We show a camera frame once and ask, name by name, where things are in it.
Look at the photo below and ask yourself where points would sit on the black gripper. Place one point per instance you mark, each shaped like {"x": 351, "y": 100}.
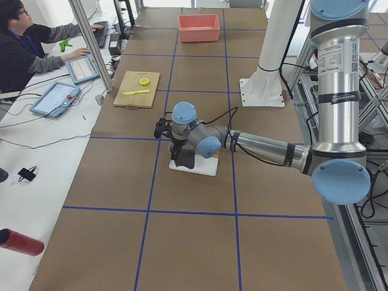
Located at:
{"x": 177, "y": 143}

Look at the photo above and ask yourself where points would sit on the grey pink cloth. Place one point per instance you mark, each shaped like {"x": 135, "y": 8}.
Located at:
{"x": 186, "y": 157}

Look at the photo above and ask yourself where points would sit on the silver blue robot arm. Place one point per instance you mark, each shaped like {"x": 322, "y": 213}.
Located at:
{"x": 337, "y": 161}

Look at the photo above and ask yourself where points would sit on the white rectangular tray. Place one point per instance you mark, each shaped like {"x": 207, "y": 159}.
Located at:
{"x": 202, "y": 166}

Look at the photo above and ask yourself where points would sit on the yellow plastic knife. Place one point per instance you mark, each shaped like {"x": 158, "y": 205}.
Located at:
{"x": 136, "y": 92}

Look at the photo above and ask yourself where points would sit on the wooden cutting board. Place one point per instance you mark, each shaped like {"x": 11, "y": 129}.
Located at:
{"x": 130, "y": 83}

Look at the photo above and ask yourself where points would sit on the yellow lemon slices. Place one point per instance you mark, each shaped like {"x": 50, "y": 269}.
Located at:
{"x": 144, "y": 81}

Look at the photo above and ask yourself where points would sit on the black power adapter box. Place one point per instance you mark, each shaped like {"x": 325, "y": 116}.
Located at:
{"x": 115, "y": 44}

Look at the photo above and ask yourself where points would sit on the pink plastic bin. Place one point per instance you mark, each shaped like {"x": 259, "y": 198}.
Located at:
{"x": 198, "y": 28}

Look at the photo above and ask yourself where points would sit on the far blue teach pendant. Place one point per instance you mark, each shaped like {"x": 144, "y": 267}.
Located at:
{"x": 82, "y": 69}

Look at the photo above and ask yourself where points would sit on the blue teach pendant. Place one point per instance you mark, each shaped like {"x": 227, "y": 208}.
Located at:
{"x": 82, "y": 69}
{"x": 55, "y": 100}

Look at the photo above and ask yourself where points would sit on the near blue teach pendant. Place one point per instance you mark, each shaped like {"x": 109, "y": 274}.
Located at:
{"x": 55, "y": 100}

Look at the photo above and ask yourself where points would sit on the black keyboard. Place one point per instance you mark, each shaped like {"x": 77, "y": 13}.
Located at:
{"x": 101, "y": 33}

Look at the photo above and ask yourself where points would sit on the small black device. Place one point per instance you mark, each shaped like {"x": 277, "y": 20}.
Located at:
{"x": 27, "y": 174}

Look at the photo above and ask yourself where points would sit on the green plastic clip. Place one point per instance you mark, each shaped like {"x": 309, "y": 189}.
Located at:
{"x": 64, "y": 44}

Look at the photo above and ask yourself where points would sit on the seated person in black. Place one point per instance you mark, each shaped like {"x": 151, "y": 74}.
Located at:
{"x": 22, "y": 55}

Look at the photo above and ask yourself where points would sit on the red cylinder tube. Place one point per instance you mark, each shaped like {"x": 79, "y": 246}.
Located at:
{"x": 18, "y": 242}

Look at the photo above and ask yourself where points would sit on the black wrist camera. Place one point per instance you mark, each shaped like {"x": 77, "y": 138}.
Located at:
{"x": 163, "y": 127}

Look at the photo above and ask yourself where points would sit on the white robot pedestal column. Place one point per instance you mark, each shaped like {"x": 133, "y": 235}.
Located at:
{"x": 263, "y": 88}

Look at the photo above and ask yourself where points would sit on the aluminium frame post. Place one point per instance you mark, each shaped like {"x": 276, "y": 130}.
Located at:
{"x": 90, "y": 40}

